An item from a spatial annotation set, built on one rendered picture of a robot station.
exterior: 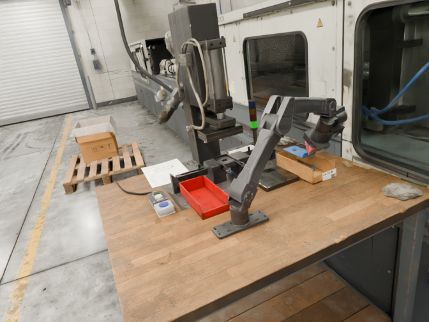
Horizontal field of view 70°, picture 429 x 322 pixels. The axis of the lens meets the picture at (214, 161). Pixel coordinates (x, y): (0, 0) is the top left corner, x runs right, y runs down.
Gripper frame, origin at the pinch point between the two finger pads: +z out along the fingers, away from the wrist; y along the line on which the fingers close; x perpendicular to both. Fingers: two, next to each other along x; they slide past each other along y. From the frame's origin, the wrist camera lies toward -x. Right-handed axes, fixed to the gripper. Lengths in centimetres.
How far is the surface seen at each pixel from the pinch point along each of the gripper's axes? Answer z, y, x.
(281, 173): 10.0, 0.5, 11.2
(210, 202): 11.3, -1.0, 46.6
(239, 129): -0.4, 22.7, 22.9
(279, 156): 10.7, 10.0, 5.8
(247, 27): 9, 121, -39
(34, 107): 551, 777, 201
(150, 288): -5, -29, 80
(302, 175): 6.0, -5.9, 5.8
